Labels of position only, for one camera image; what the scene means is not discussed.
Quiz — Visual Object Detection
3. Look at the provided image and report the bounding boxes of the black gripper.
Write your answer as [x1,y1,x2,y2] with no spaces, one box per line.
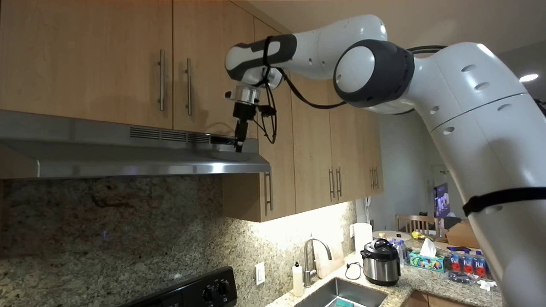
[232,102,258,154]

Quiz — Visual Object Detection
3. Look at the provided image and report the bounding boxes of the chrome kitchen faucet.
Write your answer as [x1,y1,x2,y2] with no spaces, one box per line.
[304,237,333,287]

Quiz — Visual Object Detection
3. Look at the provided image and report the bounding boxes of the stainless steel range hood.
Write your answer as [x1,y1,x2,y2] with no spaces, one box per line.
[0,111,270,179]

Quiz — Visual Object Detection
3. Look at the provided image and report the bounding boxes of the wooden upper cabinets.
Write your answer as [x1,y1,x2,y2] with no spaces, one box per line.
[0,0,386,224]

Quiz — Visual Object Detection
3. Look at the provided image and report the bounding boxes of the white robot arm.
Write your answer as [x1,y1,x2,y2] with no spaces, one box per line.
[225,15,546,307]

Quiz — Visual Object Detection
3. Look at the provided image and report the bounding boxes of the white paper towel roll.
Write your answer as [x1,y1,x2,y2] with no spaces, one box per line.
[353,224,372,251]

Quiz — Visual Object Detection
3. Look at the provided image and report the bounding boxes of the blue packaged goods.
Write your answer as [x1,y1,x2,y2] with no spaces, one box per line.
[447,247,490,278]

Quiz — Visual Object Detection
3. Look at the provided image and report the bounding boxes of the black stove control panel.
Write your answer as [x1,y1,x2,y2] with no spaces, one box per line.
[121,266,237,307]

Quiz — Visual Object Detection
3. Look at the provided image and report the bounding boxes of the silver pressure cooker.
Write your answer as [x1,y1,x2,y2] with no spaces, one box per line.
[360,239,401,287]

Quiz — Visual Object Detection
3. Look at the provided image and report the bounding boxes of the black hood switch panel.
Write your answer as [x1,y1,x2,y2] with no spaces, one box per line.
[208,135,234,145]

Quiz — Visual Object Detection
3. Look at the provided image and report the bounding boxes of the white wall outlet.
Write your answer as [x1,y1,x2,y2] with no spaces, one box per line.
[254,261,266,285]

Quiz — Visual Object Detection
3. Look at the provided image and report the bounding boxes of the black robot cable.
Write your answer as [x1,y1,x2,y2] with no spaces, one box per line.
[249,34,348,147]

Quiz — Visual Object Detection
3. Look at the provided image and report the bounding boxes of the white soap bottle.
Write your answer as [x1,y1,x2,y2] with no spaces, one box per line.
[292,261,306,297]

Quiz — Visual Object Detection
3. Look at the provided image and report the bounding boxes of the steel kitchen sink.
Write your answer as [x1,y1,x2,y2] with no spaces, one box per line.
[294,278,386,307]

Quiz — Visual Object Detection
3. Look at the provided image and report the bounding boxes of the wooden chair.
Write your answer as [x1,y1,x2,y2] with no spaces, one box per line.
[396,215,437,234]

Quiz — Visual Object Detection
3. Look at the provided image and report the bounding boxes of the tissue box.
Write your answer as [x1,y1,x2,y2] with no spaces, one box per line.
[410,239,444,273]

